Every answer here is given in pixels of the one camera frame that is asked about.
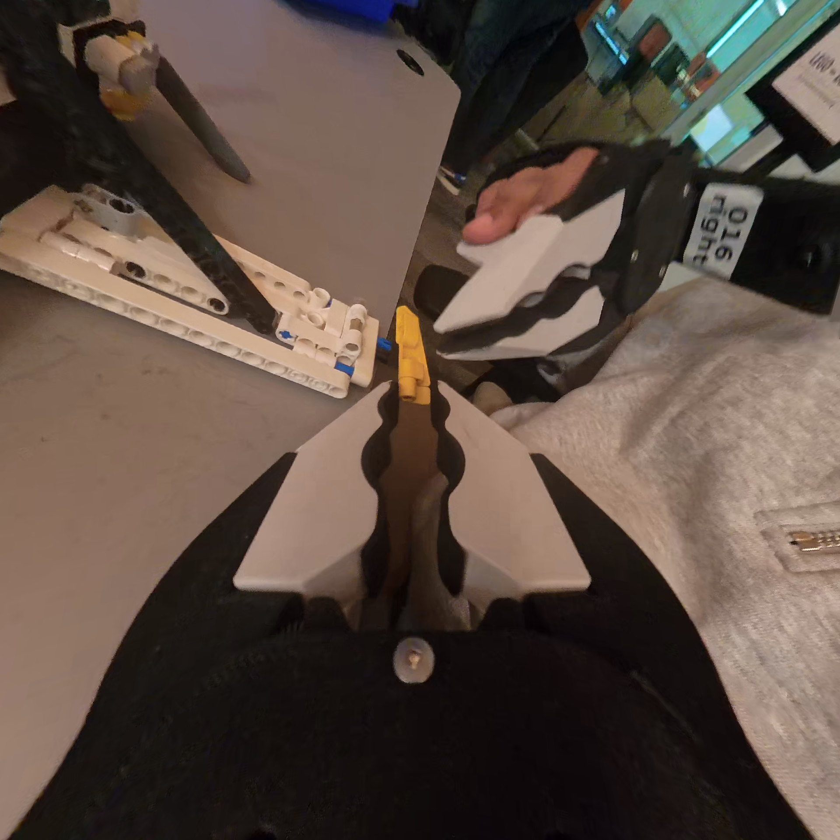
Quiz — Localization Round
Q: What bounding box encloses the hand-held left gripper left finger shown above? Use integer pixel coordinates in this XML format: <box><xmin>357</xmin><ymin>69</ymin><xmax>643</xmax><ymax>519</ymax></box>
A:
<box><xmin>233</xmin><ymin>382</ymin><xmax>399</xmax><ymax>601</ymax></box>

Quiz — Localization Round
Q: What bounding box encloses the zebra striped lego helicopter model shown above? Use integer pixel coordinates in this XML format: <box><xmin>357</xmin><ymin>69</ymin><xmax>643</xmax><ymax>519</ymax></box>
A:
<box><xmin>0</xmin><ymin>0</ymin><xmax>395</xmax><ymax>401</ymax></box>

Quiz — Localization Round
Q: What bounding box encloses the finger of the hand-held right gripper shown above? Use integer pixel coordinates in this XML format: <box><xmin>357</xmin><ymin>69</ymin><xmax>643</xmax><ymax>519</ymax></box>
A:
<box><xmin>436</xmin><ymin>285</ymin><xmax>610</xmax><ymax>362</ymax></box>
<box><xmin>432</xmin><ymin>189</ymin><xmax>629</xmax><ymax>337</ymax></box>

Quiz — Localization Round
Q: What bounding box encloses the person's right hand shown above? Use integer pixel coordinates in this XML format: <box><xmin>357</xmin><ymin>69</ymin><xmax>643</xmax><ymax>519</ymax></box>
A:
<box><xmin>461</xmin><ymin>147</ymin><xmax>601</xmax><ymax>246</ymax></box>

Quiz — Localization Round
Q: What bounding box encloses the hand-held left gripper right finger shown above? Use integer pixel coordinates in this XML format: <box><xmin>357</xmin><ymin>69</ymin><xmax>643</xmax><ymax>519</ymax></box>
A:
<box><xmin>428</xmin><ymin>382</ymin><xmax>592</xmax><ymax>619</ymax></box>

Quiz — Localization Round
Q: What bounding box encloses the blue plastic bin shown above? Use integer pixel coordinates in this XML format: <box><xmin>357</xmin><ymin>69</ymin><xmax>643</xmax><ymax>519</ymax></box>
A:
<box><xmin>289</xmin><ymin>0</ymin><xmax>421</xmax><ymax>24</ymax></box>

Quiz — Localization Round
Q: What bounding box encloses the long yellow lego piece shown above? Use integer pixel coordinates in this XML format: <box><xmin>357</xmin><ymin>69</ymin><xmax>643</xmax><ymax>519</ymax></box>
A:
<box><xmin>395</xmin><ymin>305</ymin><xmax>429</xmax><ymax>382</ymax></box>

